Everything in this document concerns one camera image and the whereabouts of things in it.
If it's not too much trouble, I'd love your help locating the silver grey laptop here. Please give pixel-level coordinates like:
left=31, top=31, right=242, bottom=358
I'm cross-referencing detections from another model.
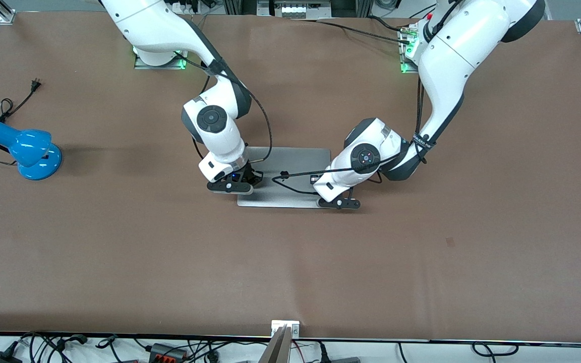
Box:
left=237, top=147, right=332, bottom=209

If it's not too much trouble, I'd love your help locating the silver power strip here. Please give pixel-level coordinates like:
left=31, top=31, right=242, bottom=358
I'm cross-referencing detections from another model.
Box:
left=258, top=0, right=332, bottom=20

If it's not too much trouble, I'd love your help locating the black orange connector block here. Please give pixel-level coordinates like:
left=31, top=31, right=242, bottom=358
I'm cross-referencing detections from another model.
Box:
left=148, top=343, right=188, bottom=361

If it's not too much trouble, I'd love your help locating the blue desk lamp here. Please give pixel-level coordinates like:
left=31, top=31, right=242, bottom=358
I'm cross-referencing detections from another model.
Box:
left=0, top=120, right=63, bottom=181

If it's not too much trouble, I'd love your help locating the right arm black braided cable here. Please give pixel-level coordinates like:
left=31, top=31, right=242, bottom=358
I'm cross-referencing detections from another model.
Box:
left=175, top=50, right=273, bottom=164

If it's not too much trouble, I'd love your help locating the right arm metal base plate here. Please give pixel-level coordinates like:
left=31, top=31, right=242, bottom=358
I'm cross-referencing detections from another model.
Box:
left=134, top=48, right=187, bottom=70

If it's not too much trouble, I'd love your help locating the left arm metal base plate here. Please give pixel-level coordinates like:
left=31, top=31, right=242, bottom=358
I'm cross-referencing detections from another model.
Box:
left=398, top=25, right=422, bottom=74

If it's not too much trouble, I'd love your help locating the white metal bracket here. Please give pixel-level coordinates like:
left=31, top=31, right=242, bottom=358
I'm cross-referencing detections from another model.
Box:
left=271, top=320, right=300, bottom=337

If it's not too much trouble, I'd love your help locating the thin black table cable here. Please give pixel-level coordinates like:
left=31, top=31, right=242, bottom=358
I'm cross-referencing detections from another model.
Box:
left=295, top=19, right=408, bottom=44

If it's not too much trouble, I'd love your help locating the thick black table cable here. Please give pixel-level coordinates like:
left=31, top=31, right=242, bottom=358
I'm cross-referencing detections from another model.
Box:
left=369, top=15, right=412, bottom=34

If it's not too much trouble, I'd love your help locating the grey camera mount pole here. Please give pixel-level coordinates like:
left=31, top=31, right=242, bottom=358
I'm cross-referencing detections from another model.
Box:
left=258, top=325, right=294, bottom=363

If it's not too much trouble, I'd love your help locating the black lamp power cord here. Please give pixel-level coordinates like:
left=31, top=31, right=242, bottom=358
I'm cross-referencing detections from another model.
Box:
left=0, top=78, right=43, bottom=167

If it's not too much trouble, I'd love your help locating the black looped floor cable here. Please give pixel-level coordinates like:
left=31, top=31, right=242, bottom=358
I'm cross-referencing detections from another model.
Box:
left=472, top=341, right=519, bottom=358

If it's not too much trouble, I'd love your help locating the black tangled floor cable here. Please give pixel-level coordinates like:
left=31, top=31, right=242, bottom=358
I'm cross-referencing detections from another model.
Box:
left=18, top=331, right=90, bottom=363

